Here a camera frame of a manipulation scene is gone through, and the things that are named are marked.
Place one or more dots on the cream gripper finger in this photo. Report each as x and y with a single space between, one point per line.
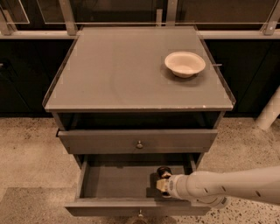
161 185

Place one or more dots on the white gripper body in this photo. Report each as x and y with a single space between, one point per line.
171 185

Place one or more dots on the orange crushed soda can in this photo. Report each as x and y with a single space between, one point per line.
164 172

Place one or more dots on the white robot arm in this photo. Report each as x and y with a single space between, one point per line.
212 189

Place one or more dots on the grey open middle drawer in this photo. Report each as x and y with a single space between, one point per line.
125 185

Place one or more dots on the grey drawer cabinet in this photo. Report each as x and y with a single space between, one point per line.
115 79

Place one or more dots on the grey top drawer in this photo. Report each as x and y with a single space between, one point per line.
137 141

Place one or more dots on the white pole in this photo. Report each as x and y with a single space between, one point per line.
270 112

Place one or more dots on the white paper bowl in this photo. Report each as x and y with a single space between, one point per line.
184 64

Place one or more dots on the metal railing frame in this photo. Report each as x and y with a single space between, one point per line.
214 19

